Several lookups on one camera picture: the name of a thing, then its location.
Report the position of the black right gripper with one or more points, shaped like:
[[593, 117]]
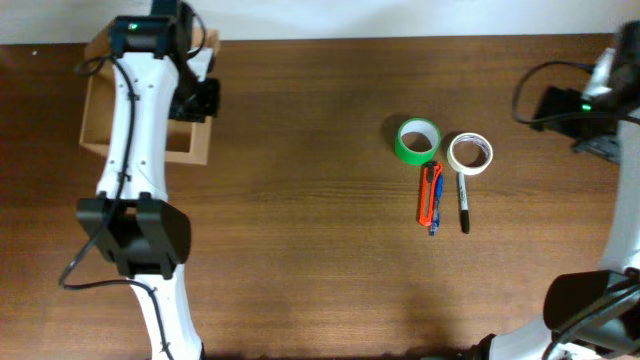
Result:
[[567, 101]]

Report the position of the black marker pen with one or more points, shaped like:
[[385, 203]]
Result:
[[463, 201]]

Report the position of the green tape roll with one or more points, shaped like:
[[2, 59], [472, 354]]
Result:
[[417, 141]]

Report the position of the white masking tape roll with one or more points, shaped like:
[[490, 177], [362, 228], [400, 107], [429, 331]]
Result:
[[470, 154]]

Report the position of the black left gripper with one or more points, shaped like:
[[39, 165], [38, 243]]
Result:
[[210, 104]]

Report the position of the brown cardboard box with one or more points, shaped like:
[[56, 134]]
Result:
[[185, 142]]

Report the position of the orange utility knife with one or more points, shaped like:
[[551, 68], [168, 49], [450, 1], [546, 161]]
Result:
[[431, 172]]

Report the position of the blue pen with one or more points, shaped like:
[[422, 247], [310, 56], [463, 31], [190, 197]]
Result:
[[436, 215]]

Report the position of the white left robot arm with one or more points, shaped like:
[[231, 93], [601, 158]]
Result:
[[159, 66]]

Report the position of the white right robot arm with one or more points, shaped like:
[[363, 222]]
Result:
[[592, 315]]

